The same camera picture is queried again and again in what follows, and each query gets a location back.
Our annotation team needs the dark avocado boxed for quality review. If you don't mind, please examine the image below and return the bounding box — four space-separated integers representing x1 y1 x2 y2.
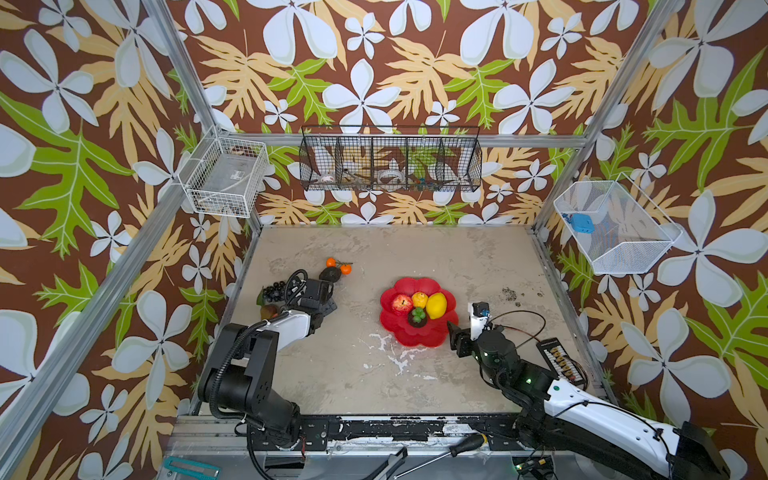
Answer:
319 266 342 283

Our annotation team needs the yellow lemon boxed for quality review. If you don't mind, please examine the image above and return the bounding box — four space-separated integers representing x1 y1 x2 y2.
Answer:
425 292 448 320

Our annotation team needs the small yellow orange fruit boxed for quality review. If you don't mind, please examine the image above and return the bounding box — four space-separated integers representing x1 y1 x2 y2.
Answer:
411 292 429 309

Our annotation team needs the red apple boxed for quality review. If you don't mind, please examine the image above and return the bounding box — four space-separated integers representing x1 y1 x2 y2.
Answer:
391 294 414 314

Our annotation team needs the red green fig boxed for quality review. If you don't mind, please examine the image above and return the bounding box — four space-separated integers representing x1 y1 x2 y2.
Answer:
260 304 280 321

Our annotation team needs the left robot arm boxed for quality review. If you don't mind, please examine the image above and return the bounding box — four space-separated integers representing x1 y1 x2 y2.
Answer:
198 279 336 448

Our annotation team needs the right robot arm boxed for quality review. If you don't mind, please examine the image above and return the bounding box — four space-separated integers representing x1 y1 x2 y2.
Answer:
448 324 731 479

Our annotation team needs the red flower-shaped fruit bowl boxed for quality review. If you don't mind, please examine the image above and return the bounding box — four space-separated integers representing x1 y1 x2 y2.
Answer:
379 277 459 348

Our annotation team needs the black grape bunch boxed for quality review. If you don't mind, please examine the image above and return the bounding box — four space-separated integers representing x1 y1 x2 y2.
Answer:
261 281 286 303

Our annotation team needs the orange tangerine pair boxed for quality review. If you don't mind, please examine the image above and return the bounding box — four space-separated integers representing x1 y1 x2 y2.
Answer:
326 257 352 275

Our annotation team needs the aluminium rear crossbar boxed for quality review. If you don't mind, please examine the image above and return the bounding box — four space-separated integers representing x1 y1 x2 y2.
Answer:
236 131 588 150

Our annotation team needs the blue object in basket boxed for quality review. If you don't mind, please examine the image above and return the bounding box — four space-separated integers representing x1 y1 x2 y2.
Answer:
567 213 595 234

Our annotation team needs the white mesh basket right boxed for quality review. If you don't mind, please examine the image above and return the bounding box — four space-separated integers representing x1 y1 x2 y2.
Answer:
554 174 683 276

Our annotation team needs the teal tool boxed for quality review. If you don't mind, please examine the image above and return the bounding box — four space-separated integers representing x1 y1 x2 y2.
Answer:
159 456 221 480

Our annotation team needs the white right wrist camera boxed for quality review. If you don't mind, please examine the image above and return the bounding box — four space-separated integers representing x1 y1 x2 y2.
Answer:
468 302 491 341

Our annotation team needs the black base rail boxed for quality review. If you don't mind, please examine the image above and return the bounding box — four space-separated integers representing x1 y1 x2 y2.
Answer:
251 412 529 452

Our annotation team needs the black handled screwdriver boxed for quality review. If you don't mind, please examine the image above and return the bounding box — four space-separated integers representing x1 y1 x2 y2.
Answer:
392 433 487 480

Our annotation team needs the black pliers handle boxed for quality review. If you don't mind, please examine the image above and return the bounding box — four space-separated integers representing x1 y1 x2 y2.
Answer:
363 447 408 480

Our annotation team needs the black wire basket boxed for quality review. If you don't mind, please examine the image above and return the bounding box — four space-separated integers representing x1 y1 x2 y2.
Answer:
297 125 483 192

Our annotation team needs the white wire basket left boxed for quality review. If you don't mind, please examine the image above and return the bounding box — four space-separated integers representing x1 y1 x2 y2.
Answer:
179 128 270 218

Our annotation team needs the aluminium frame post left rear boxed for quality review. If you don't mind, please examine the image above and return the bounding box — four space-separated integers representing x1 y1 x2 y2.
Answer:
142 1 263 238

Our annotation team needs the aluminium frame post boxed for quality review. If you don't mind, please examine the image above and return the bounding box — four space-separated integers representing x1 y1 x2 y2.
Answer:
532 0 681 233
142 1 263 238

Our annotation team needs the aluminium frame beam left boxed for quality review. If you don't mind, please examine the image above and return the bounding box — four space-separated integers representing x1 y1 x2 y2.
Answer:
1 184 184 479

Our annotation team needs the aluminium frame post right rear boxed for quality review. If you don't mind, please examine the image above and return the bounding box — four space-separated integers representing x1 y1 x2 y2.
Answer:
532 0 681 233

